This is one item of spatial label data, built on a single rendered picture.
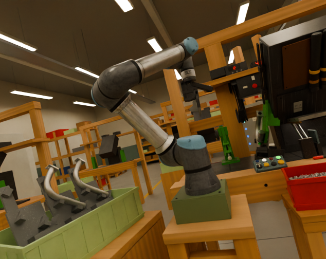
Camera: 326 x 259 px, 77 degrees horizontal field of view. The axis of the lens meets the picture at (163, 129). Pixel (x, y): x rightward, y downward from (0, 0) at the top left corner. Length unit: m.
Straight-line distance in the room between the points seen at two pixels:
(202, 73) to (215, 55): 9.91
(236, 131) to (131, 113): 1.08
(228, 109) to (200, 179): 1.01
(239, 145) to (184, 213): 1.03
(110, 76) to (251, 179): 0.86
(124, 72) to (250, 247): 0.73
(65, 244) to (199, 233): 0.50
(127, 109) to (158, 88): 11.13
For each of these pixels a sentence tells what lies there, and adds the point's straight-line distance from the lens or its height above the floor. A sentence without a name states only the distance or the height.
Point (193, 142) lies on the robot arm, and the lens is 0.83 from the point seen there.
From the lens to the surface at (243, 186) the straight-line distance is 1.20.
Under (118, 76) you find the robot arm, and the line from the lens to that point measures 0.77.
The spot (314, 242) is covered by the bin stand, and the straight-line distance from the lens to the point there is 1.00.
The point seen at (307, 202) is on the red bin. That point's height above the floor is 0.83.
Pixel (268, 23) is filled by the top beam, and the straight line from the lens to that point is 1.95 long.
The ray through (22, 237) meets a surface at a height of 0.93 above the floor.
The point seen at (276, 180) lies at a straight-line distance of 1.22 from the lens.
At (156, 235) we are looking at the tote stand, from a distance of 1.24.
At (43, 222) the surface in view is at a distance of 1.13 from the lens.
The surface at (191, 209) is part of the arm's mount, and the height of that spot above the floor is 0.90.
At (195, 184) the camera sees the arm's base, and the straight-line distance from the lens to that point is 0.85.
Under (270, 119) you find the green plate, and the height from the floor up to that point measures 1.15.
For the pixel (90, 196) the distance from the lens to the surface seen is 1.35.
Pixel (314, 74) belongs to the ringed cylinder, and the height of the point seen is 1.32.
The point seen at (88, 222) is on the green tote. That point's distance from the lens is 1.00.
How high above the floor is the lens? 1.19
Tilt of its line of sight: 3 degrees up
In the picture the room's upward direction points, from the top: 14 degrees counter-clockwise
